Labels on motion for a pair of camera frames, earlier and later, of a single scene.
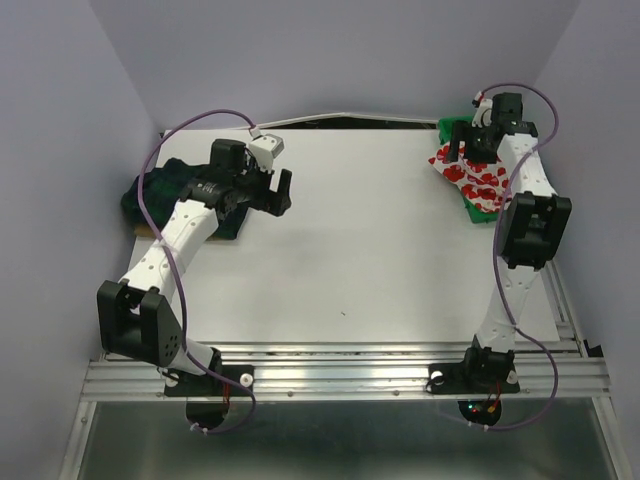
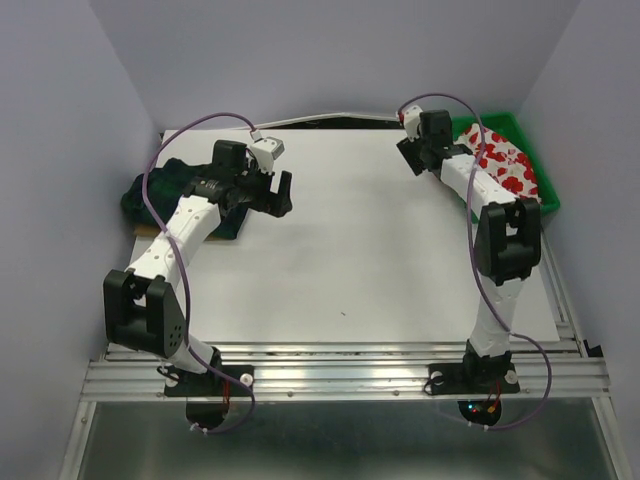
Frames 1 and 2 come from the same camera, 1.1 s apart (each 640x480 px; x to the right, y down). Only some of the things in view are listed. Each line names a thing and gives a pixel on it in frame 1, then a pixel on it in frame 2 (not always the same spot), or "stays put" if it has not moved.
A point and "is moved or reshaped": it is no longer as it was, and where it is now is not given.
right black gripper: (463, 131) to (411, 151)
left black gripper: (274, 203) stays put
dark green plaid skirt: (162, 186) stays put
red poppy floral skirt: (483, 184) is moved or reshaped
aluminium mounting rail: (358, 370) stays put
